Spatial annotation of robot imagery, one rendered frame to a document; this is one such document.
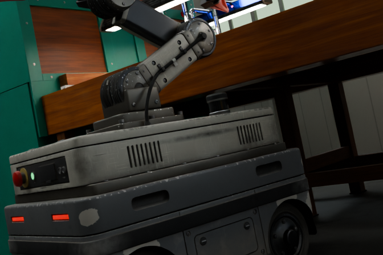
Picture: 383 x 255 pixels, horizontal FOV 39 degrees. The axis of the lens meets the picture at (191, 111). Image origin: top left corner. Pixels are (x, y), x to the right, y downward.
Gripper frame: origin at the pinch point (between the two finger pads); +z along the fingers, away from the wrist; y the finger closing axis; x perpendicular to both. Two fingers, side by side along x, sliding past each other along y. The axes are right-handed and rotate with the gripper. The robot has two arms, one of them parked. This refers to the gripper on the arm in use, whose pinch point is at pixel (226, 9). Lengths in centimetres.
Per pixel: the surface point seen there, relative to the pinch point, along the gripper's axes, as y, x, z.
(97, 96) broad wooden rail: 60, 26, -5
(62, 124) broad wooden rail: 87, 32, -1
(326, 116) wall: 71, -87, 185
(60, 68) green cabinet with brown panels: 99, -1, -8
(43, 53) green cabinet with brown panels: 99, -2, -19
